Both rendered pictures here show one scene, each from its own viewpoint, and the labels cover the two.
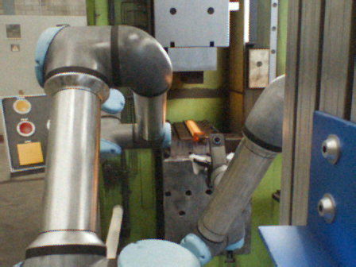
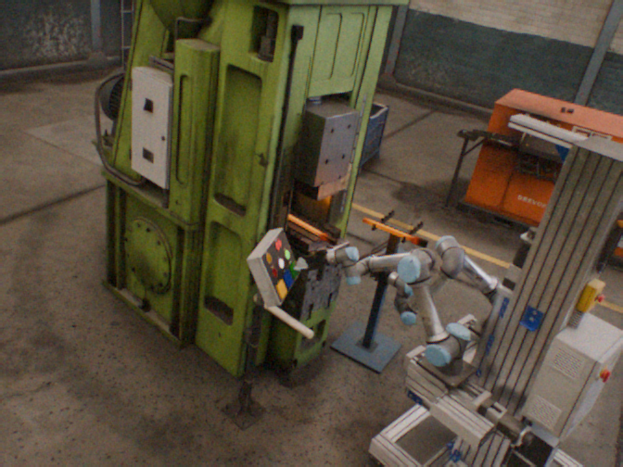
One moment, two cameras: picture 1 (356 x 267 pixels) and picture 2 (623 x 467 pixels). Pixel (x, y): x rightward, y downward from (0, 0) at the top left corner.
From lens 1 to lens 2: 2.72 m
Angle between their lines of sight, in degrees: 49
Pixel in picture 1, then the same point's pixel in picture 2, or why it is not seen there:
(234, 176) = (436, 288)
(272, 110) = (457, 267)
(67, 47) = (424, 269)
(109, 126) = (357, 269)
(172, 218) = (308, 293)
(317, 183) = (527, 315)
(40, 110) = (273, 256)
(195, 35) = (333, 173)
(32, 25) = not seen: outside the picture
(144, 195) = not seen: hidden behind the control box
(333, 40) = (534, 297)
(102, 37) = (429, 261)
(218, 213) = not seen: hidden behind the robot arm
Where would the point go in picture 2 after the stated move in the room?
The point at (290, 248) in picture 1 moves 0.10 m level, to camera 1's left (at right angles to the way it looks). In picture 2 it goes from (527, 325) to (515, 333)
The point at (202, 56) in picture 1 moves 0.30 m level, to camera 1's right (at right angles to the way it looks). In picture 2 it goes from (334, 185) to (367, 176)
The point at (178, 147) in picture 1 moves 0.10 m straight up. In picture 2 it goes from (311, 246) to (314, 232)
